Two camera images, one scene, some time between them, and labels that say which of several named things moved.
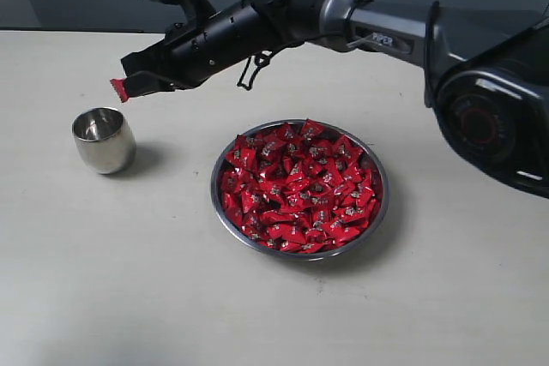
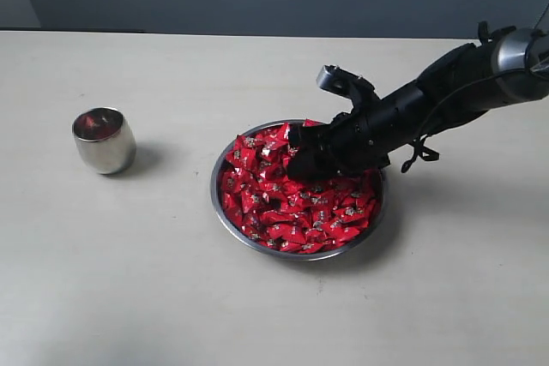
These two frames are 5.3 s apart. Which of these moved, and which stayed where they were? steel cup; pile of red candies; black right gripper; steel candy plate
Moved: black right gripper
Stayed: pile of red candies; steel candy plate; steel cup
